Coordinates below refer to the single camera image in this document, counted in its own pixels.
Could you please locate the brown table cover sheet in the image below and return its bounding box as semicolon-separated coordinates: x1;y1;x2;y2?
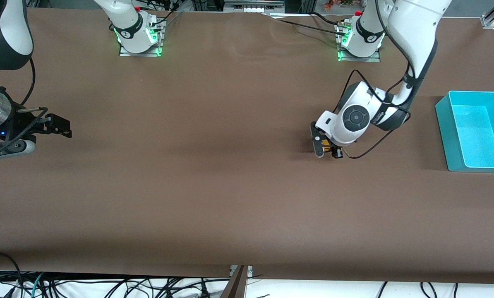
0;7;494;284

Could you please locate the teal plastic bin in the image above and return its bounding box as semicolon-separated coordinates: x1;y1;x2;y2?
435;90;494;173

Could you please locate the white power strip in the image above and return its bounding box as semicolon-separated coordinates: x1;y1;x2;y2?
224;0;285;14

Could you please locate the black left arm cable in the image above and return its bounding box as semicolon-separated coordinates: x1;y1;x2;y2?
343;69;411;159

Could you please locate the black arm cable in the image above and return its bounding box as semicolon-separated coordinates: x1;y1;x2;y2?
19;57;37;106
343;69;411;159

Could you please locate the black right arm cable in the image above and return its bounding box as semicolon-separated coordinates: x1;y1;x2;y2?
19;57;37;106

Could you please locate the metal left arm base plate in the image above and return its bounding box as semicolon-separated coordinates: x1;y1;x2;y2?
336;23;382;63

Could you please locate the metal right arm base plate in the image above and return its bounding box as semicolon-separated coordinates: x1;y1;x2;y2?
119;17;166;58

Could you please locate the black cable to base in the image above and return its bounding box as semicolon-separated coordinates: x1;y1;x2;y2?
264;12;348;34

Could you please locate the black looped floor cable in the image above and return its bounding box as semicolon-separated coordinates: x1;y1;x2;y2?
0;251;24;287

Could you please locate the green floor cable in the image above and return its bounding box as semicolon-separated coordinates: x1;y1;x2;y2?
29;272;46;298

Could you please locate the metal table edge bracket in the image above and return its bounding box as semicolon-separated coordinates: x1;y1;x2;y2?
220;265;254;298

